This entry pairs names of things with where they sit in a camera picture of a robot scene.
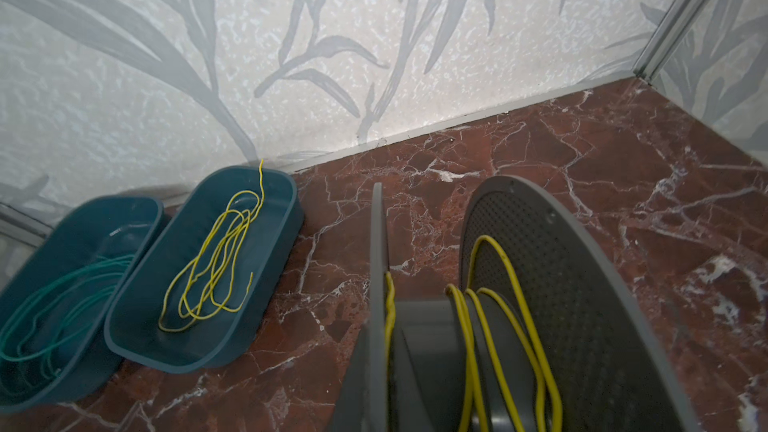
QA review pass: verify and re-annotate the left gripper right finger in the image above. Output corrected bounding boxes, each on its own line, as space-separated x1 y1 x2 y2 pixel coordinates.
391 327 435 431

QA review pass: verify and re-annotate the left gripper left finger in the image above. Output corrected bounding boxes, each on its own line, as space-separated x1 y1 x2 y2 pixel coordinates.
326 335 369 432

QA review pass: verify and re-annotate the grey perforated cable spool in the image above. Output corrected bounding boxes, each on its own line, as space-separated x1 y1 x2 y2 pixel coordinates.
363 176 699 431

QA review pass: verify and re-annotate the right teal plastic bin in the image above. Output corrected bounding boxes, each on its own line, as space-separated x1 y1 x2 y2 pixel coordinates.
104 166 304 374

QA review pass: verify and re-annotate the teal plastic bin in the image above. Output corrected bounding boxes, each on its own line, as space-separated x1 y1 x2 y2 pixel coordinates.
1 196 167 414
104 166 304 374

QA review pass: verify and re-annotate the left teal plastic bin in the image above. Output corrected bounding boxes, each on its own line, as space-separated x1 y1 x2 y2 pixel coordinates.
1 196 167 414

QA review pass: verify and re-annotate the yellow cable bundle in bin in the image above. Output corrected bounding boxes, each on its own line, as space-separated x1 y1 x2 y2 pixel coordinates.
157 158 266 334

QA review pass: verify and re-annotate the green coiled cable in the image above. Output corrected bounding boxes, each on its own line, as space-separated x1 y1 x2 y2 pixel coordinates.
0 251 136 400

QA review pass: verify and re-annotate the aluminium frame rail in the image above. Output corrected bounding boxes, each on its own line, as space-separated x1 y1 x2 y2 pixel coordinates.
0 0 751 247

